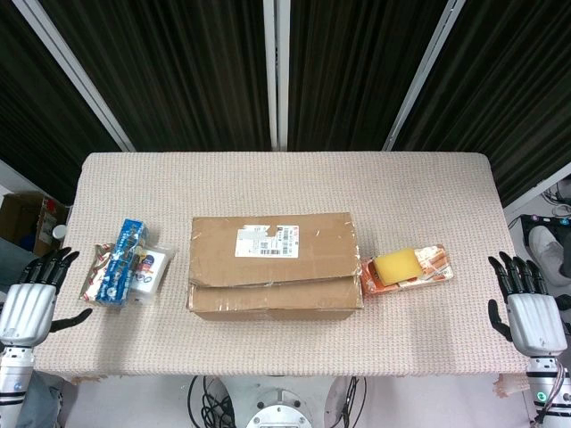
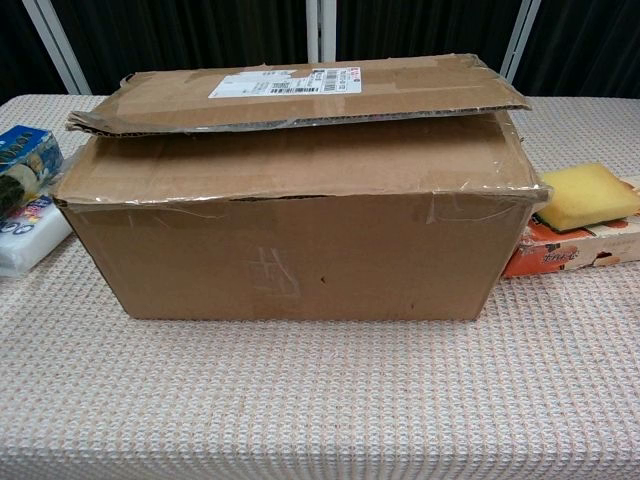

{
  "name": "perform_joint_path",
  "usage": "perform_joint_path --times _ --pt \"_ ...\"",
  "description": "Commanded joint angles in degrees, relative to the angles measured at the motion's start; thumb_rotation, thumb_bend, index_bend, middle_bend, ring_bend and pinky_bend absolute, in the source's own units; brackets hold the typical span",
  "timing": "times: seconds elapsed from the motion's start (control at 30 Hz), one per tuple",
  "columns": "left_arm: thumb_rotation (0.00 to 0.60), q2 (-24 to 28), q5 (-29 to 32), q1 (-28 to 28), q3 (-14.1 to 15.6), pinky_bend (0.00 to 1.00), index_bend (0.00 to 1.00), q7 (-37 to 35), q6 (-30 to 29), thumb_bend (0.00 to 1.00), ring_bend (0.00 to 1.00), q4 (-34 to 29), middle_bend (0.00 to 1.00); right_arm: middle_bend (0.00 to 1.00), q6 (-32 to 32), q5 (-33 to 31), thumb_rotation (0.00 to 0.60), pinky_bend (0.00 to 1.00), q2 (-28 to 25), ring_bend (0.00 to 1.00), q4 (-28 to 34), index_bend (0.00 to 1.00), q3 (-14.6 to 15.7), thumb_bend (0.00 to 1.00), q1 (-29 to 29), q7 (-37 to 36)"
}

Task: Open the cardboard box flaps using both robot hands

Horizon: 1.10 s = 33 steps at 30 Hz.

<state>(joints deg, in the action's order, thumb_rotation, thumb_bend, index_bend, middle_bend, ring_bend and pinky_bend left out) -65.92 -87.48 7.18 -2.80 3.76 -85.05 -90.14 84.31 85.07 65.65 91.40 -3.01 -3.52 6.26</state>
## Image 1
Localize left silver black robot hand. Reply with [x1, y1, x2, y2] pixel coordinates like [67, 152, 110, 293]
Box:
[0, 248, 94, 350]

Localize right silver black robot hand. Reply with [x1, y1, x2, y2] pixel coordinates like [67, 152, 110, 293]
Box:
[487, 251, 569, 358]

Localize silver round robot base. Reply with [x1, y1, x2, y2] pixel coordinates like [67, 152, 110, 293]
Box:
[245, 386, 313, 428]

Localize grey blue fabric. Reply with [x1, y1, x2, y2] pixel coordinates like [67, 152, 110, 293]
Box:
[0, 238, 41, 286]

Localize gold foil snack bag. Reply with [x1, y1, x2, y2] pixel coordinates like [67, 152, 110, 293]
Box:
[79, 243, 116, 304]

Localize white shoe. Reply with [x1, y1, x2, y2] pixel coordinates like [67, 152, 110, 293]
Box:
[528, 225, 566, 280]

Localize blue denim fabric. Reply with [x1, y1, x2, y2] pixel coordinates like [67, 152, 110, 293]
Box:
[17, 372, 63, 428]

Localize brown floor cardboard box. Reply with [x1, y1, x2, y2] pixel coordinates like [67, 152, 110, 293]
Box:
[0, 191, 70, 258]

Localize blue printed snack box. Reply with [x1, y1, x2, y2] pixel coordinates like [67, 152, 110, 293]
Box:
[94, 217, 150, 309]

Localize orange printed snack box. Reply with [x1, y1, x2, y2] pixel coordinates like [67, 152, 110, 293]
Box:
[359, 243, 456, 298]

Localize white tissue pack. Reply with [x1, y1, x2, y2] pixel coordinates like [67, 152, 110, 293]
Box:
[128, 243, 176, 305]

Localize yellow sponge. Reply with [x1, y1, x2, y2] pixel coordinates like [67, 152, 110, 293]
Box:
[372, 248, 423, 286]

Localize black pleated curtain panel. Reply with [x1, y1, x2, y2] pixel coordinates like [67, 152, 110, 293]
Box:
[394, 0, 571, 206]
[287, 0, 451, 152]
[0, 0, 121, 206]
[37, 0, 273, 152]

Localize beige waffle tablecloth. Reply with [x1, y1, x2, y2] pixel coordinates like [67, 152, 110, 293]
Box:
[31, 151, 534, 399]

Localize tangled floor cables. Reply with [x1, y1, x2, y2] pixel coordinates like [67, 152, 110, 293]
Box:
[542, 180, 571, 215]

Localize white metal frame bar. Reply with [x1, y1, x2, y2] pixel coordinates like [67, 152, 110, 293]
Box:
[502, 160, 571, 210]

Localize black cable bundle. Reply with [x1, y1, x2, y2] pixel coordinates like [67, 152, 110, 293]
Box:
[341, 376, 369, 428]
[186, 375, 237, 428]

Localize white metal frame post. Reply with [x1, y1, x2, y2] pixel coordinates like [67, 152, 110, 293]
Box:
[11, 0, 136, 152]
[383, 0, 468, 152]
[261, 0, 291, 151]

